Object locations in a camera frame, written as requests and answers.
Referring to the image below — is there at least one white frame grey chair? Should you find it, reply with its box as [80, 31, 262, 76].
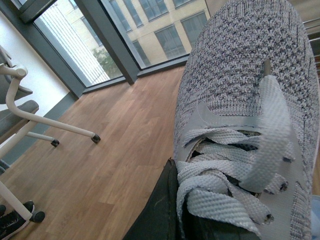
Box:
[0, 44, 102, 166]

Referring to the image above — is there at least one black sneaker on floor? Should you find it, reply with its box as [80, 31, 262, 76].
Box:
[0, 204, 29, 240]

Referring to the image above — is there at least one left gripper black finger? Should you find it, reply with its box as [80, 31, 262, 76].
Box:
[123, 158, 180, 240]

